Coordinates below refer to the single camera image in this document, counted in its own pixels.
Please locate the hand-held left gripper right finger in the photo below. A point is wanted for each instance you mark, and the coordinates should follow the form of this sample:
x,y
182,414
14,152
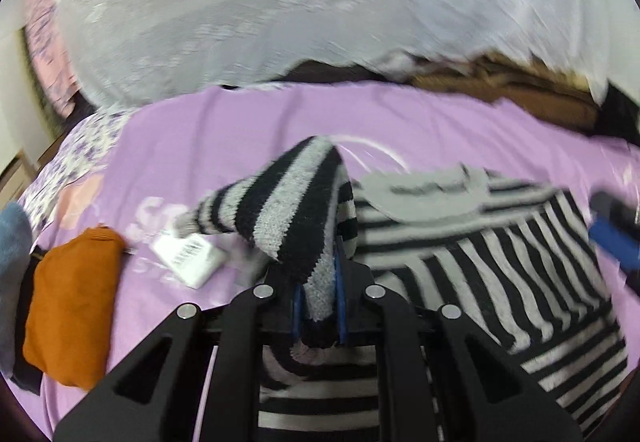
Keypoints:
x,y
343,317

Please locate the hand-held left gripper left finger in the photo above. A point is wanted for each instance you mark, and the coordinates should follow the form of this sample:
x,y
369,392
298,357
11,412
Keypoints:
x,y
297,317

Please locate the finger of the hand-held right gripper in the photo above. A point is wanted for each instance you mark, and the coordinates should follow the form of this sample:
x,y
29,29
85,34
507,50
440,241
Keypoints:
x,y
614,240

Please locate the black grey striped sweater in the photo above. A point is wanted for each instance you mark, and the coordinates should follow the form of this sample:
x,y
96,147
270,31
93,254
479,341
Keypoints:
x,y
480,272

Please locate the white paper hang tag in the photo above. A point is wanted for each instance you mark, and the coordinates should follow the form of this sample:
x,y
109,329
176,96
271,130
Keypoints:
x,y
187,258

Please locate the purple printed blanket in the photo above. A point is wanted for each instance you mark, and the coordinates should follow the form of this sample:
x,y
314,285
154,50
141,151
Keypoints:
x,y
240,151

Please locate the brown cardboard pile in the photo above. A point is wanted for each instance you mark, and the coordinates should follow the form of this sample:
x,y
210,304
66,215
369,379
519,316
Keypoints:
x,y
530,81

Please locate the orange folded garment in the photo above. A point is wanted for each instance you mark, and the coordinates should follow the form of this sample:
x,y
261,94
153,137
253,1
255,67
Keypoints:
x,y
70,312

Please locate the dark cloth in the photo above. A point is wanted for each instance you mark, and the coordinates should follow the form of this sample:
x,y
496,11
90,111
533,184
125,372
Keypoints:
x,y
325,72

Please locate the black folded garment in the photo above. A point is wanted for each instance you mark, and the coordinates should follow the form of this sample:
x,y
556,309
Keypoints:
x,y
25,372

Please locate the purple floral bed sheet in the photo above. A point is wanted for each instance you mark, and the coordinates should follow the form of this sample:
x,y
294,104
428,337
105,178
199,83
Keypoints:
x,y
70,156

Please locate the blue grey fuzzy garment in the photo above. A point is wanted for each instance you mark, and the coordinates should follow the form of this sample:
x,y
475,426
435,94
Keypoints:
x,y
9,262

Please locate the light wooden cabinet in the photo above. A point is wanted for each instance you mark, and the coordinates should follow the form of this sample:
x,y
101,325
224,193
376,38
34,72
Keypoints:
x,y
12,177

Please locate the pink floral cloth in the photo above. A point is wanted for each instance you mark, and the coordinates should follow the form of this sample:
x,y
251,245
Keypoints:
x,y
47,36

